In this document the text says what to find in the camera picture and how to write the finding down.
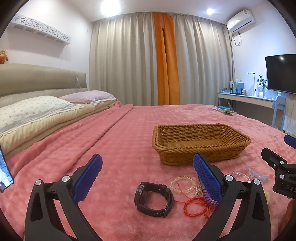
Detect silver rhinestone hair clip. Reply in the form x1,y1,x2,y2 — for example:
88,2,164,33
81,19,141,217
247,167,268,184

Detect clear crystal bead bracelet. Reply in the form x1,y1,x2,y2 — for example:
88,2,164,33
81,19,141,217
231,170,251,183

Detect purple spiral hair tie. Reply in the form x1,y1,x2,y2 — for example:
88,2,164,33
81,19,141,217
203,189,218,208

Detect red string bracelet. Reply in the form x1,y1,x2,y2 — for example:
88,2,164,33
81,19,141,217
173,182,215,219

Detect yellowish crystal bead bracelet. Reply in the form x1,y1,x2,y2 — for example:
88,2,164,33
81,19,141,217
169,175,196,195

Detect black wrist watch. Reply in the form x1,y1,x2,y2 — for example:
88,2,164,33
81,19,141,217
134,182,174,217

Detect right hand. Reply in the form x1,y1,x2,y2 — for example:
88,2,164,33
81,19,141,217
279,199,295,233

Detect light blue chair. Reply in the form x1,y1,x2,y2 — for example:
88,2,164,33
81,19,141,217
270,95,287,131

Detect smartphone with blue case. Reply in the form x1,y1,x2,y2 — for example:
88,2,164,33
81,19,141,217
0,148,14,193

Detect white desk lamp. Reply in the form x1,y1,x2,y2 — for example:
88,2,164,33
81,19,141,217
247,72,256,97

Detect white vase with plant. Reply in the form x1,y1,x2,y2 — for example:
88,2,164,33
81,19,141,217
257,74,267,98

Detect white desk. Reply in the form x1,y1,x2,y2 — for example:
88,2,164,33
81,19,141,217
217,91,276,126

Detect items on bed corner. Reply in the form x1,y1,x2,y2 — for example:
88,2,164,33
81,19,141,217
212,102,237,115

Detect black television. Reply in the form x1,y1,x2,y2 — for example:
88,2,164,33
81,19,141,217
265,54,296,94

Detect books on desk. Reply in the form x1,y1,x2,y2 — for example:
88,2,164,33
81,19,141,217
229,79,244,95

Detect beige folded quilt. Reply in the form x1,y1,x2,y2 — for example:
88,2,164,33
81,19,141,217
1,100,119,156

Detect brown wicker basket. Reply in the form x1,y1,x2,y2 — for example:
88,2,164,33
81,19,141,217
152,123,251,166

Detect white floral pillow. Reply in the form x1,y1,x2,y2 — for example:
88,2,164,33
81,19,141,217
1,95,84,136

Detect white air conditioner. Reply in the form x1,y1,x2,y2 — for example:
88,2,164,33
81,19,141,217
227,9,256,34

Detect orange curtain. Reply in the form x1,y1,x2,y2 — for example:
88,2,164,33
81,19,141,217
152,13,180,105

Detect pink pillow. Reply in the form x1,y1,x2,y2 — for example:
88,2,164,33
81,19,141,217
60,90,117,106

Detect beige padded headboard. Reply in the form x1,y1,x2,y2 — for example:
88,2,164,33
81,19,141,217
0,64,88,107

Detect red plush toy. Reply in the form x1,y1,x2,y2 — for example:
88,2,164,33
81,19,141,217
0,50,9,64

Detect beige curtains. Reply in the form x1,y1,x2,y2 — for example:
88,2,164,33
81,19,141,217
90,13,234,106

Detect white wall shelf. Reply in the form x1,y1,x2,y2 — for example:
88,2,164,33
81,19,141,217
9,14,71,45

